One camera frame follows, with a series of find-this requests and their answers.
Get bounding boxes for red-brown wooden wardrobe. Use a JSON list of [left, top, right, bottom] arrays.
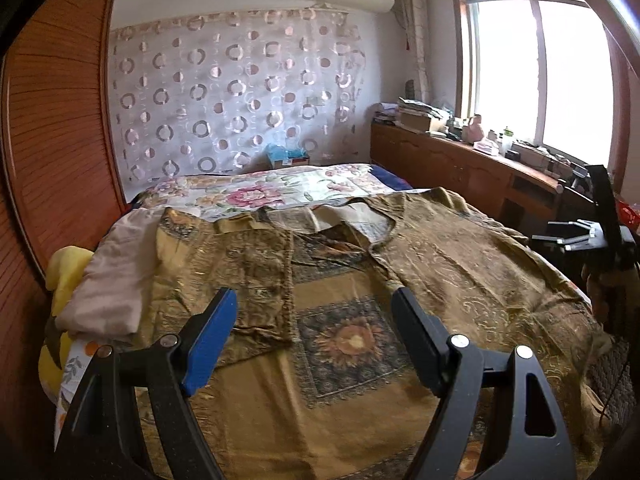
[[1, 0, 126, 476]]

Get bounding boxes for beige folded cloth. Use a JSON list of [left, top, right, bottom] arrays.
[[55, 208, 164, 339]]

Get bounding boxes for pink floral bed quilt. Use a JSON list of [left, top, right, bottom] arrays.
[[136, 164, 393, 222]]

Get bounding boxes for brown gold patterned garment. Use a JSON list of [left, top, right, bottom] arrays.
[[134, 188, 605, 479]]

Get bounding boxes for yellow plush toy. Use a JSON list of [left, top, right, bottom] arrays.
[[38, 246, 93, 403]]

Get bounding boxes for dark blue blanket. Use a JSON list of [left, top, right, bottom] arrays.
[[370, 165, 412, 191]]

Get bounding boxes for orange-fruit print bed sheet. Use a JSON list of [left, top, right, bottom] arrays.
[[54, 334, 107, 446]]

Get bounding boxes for white circle-patterned curtain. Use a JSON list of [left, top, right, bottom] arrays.
[[110, 8, 366, 195]]

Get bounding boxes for bright window with frame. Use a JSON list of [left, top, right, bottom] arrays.
[[452, 0, 632, 191]]

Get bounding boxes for pink figurine on sideboard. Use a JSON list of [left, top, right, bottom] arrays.
[[462, 114, 485, 145]]

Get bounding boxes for blue tissue box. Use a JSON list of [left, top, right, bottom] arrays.
[[265, 144, 309, 169]]

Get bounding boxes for long wooden sideboard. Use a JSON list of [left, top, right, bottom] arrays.
[[369, 121, 597, 241]]

